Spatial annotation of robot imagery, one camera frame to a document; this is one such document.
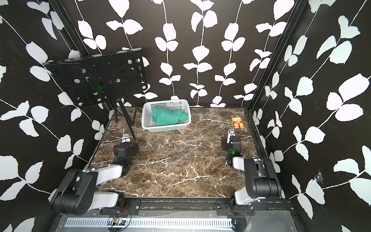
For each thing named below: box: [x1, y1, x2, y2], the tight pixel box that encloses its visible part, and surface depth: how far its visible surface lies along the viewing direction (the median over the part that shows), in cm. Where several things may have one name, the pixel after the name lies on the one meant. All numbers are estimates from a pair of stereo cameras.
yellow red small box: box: [231, 116, 244, 129], surface depth 113 cm
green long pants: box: [151, 106, 189, 127], surface depth 106 cm
